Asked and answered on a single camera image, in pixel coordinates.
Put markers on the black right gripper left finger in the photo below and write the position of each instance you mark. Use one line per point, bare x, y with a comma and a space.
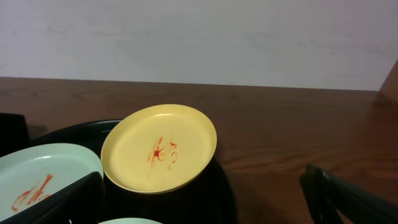
79, 202

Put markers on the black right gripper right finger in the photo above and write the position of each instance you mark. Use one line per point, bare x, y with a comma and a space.
327, 196

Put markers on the mint green plate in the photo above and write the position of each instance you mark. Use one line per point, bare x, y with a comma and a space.
130, 221
31, 175

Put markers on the yellow plate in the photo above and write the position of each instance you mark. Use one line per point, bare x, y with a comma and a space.
158, 149

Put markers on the rectangular black tray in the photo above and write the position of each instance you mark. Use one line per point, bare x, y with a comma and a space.
13, 133

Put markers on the round black tray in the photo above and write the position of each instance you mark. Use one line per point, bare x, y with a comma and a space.
207, 199

